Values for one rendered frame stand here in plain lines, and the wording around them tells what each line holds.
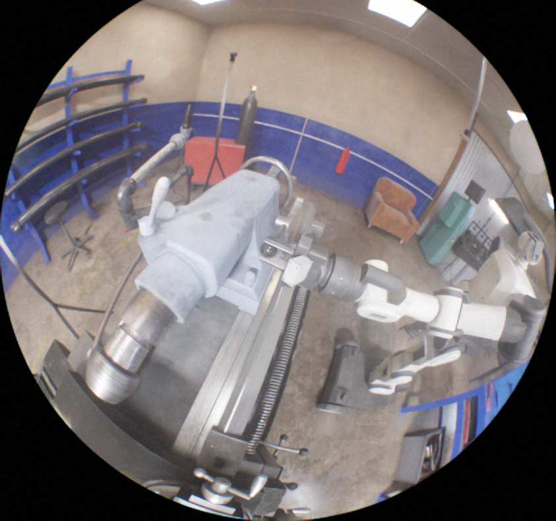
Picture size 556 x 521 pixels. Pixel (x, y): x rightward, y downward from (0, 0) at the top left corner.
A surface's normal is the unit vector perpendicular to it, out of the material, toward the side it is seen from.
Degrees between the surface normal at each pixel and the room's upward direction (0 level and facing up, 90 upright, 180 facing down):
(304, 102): 90
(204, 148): 90
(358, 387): 0
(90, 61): 90
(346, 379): 0
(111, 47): 90
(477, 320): 68
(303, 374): 0
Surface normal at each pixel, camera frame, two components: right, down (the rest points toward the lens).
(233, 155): 0.04, 0.69
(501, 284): -0.99, -0.17
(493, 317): -0.82, -0.40
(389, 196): -0.45, 0.64
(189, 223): 0.23, -0.71
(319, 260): -0.20, 0.34
